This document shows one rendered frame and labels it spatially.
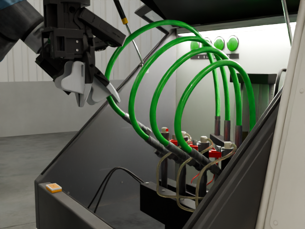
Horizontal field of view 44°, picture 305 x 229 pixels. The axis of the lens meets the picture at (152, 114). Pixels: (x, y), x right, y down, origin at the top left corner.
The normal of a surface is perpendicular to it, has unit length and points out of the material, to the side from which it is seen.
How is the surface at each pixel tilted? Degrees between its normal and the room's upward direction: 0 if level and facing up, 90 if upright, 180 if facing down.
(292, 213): 76
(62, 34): 90
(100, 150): 90
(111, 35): 89
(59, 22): 90
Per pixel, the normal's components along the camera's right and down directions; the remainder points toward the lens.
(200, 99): -0.83, 0.07
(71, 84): 0.57, 0.16
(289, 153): -0.80, -0.17
